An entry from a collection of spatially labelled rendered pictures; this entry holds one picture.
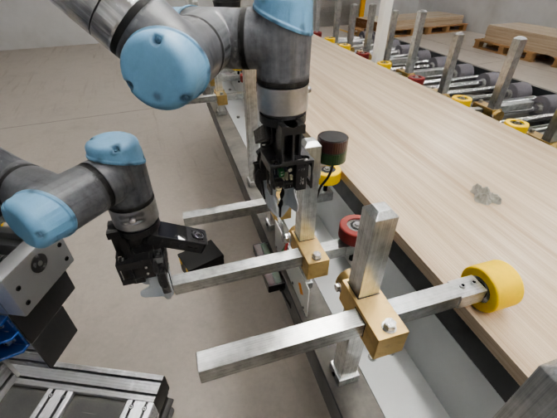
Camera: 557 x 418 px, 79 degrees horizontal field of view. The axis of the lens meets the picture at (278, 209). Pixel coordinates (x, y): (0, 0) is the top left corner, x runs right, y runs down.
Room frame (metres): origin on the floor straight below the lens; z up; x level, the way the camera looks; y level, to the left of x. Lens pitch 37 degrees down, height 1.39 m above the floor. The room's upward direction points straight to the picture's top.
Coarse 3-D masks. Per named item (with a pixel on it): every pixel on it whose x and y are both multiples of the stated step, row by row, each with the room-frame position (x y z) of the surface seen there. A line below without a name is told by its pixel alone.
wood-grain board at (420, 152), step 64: (320, 64) 2.01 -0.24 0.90; (320, 128) 1.13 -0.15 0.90; (384, 128) 1.13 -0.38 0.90; (448, 128) 1.13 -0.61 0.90; (512, 128) 1.13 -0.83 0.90; (384, 192) 0.72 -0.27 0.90; (448, 192) 0.72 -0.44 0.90; (512, 192) 0.72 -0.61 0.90; (448, 256) 0.49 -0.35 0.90; (512, 256) 0.49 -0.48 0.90; (512, 320) 0.34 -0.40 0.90
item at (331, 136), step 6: (324, 132) 0.62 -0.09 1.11; (330, 132) 0.62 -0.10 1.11; (336, 132) 0.62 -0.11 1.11; (324, 138) 0.60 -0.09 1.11; (330, 138) 0.60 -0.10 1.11; (336, 138) 0.60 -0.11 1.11; (342, 138) 0.60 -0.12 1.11; (330, 168) 0.61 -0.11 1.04; (330, 174) 0.60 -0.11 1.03; (324, 180) 0.60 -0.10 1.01; (318, 192) 0.60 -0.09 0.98
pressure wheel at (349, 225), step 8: (344, 216) 0.62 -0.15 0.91; (352, 216) 0.61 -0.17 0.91; (360, 216) 0.61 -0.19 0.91; (344, 224) 0.59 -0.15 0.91; (352, 224) 0.59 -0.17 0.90; (344, 232) 0.56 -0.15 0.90; (352, 232) 0.56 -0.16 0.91; (344, 240) 0.56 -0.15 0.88; (352, 240) 0.55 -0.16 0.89; (352, 256) 0.58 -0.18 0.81
